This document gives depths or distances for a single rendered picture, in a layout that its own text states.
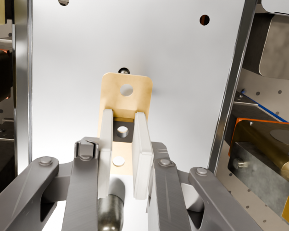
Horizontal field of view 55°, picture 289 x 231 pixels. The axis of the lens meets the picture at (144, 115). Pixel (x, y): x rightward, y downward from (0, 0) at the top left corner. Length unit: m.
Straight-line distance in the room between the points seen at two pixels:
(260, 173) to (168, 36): 0.17
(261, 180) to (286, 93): 0.41
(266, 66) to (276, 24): 0.04
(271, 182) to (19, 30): 0.27
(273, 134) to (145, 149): 0.24
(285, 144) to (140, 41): 0.20
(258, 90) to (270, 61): 0.33
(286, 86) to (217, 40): 0.42
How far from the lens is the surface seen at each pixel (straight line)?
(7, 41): 0.50
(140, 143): 0.16
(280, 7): 0.31
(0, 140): 0.56
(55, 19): 0.28
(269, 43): 0.33
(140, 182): 0.16
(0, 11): 0.27
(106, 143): 0.15
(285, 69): 0.35
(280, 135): 0.37
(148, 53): 0.27
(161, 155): 0.17
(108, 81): 0.21
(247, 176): 0.33
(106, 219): 0.30
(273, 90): 0.68
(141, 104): 0.21
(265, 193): 0.31
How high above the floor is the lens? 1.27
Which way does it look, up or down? 70 degrees down
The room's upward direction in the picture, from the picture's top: 166 degrees clockwise
